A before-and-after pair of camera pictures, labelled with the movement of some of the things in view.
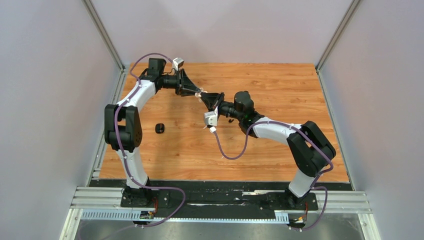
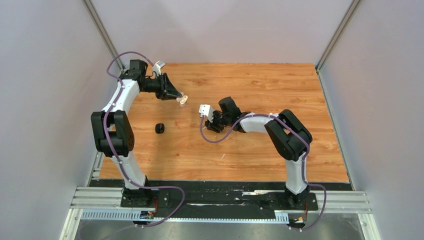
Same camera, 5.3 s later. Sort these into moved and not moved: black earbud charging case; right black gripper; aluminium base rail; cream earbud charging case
Moved: cream earbud charging case; right black gripper
Not moved: aluminium base rail; black earbud charging case
